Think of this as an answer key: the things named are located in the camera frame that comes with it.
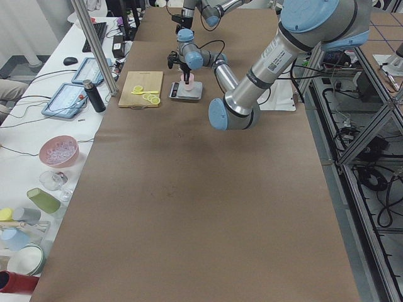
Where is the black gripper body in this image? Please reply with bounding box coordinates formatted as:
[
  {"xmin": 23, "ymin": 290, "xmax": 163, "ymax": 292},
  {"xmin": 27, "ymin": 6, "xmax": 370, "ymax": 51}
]
[
  {"xmin": 167, "ymin": 51, "xmax": 189, "ymax": 70},
  {"xmin": 171, "ymin": 14, "xmax": 193, "ymax": 29}
]

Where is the pink plastic cup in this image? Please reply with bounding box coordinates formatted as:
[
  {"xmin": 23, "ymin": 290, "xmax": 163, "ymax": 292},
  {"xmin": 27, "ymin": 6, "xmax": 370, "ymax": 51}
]
[{"xmin": 180, "ymin": 73, "xmax": 194, "ymax": 91}]

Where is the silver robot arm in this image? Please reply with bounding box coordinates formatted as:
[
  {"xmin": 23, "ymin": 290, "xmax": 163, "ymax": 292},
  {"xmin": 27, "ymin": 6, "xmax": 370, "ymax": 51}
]
[
  {"xmin": 168, "ymin": 0, "xmax": 372, "ymax": 130},
  {"xmin": 171, "ymin": 0, "xmax": 250, "ymax": 30}
]

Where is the silver kitchen scale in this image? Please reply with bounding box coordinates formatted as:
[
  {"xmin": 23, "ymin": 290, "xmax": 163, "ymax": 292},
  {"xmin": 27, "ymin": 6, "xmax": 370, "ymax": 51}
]
[{"xmin": 168, "ymin": 81, "xmax": 203, "ymax": 101}]

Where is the green plastic cup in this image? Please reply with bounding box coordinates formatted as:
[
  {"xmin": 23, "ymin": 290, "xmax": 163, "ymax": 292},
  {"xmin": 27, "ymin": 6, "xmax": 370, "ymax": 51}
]
[{"xmin": 26, "ymin": 187, "xmax": 60, "ymax": 214}]

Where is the grey plastic cup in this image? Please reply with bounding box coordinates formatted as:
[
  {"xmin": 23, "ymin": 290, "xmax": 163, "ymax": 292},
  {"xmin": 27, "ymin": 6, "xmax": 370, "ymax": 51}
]
[{"xmin": 13, "ymin": 207, "xmax": 41, "ymax": 225}]

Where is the yellow plastic cup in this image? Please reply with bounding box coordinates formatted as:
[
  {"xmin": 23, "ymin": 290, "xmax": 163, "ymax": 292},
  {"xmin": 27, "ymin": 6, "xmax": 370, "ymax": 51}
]
[{"xmin": 0, "ymin": 208, "xmax": 13, "ymax": 222}]

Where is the blue plastic cup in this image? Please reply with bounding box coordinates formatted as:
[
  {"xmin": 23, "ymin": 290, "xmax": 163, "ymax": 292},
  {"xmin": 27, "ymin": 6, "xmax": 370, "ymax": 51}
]
[{"xmin": 1, "ymin": 228, "xmax": 30, "ymax": 251}]

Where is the wooden cutting board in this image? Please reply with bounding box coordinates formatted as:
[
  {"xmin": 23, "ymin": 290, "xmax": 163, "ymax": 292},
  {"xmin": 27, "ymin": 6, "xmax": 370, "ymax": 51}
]
[{"xmin": 118, "ymin": 71, "xmax": 164, "ymax": 109}]

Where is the yellow lemon slice lower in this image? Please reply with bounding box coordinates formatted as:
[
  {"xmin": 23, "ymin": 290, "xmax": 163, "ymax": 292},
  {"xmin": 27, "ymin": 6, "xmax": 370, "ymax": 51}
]
[{"xmin": 142, "ymin": 94, "xmax": 161, "ymax": 105}]

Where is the yellow plastic knife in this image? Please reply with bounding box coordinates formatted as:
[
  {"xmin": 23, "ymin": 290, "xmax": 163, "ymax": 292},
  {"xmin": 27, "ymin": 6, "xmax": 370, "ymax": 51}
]
[{"xmin": 131, "ymin": 91, "xmax": 159, "ymax": 95}]

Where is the black power adapter box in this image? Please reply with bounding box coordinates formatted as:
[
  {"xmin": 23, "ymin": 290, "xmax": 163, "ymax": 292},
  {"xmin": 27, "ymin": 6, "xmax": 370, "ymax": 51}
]
[{"xmin": 112, "ymin": 35, "xmax": 125, "ymax": 59}]

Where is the black keyboard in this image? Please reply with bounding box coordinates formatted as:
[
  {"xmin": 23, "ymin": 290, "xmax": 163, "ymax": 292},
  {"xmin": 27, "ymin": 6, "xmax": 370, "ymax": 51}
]
[{"xmin": 82, "ymin": 21, "xmax": 108, "ymax": 53}]

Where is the blue tablet far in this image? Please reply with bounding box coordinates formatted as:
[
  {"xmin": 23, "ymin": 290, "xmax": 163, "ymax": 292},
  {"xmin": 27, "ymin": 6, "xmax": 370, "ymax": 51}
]
[{"xmin": 71, "ymin": 57, "xmax": 103, "ymax": 86}]

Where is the blue tablet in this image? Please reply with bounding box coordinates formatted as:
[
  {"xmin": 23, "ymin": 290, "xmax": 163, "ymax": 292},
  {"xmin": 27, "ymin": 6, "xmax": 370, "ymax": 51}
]
[
  {"xmin": 41, "ymin": 83, "xmax": 88, "ymax": 119},
  {"xmin": 71, "ymin": 57, "xmax": 103, "ymax": 86}
]

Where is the black water bottle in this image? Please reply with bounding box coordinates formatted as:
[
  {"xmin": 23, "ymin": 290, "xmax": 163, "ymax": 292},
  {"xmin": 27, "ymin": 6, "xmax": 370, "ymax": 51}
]
[{"xmin": 82, "ymin": 79, "xmax": 106, "ymax": 113}]

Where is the black computer mouse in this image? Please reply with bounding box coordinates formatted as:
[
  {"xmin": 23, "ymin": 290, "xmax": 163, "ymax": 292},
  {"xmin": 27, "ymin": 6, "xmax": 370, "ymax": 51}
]
[{"xmin": 63, "ymin": 57, "xmax": 78, "ymax": 66}]

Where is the blue tablet near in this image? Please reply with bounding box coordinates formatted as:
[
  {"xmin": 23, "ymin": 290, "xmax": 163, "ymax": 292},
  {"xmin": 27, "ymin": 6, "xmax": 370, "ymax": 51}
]
[{"xmin": 41, "ymin": 83, "xmax": 88, "ymax": 119}]

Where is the pink bowl with ice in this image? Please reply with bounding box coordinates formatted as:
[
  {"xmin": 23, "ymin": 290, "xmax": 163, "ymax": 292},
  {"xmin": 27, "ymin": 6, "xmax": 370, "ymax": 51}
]
[{"xmin": 38, "ymin": 135, "xmax": 79, "ymax": 168}]

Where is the white green bowl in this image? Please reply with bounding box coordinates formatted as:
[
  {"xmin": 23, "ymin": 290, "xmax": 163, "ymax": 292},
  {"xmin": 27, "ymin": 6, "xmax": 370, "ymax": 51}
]
[{"xmin": 7, "ymin": 245, "xmax": 46, "ymax": 276}]

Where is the red cylinder container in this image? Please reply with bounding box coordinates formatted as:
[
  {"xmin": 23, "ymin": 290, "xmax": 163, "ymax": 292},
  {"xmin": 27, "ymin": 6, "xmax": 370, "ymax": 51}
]
[{"xmin": 1, "ymin": 271, "xmax": 40, "ymax": 294}]

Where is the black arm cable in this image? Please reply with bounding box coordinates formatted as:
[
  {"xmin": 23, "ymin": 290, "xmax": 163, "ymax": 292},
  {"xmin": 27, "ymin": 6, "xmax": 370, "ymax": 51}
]
[{"xmin": 198, "ymin": 39, "xmax": 227, "ymax": 60}]

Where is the aluminium frame post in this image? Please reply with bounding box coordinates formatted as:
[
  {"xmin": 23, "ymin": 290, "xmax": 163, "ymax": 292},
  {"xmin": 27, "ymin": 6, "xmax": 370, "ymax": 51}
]
[{"xmin": 71, "ymin": 0, "xmax": 118, "ymax": 96}]

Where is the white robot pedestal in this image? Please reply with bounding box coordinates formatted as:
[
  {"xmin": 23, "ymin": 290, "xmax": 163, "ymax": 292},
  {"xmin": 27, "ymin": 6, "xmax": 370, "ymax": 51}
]
[{"xmin": 258, "ymin": 91, "xmax": 296, "ymax": 111}]

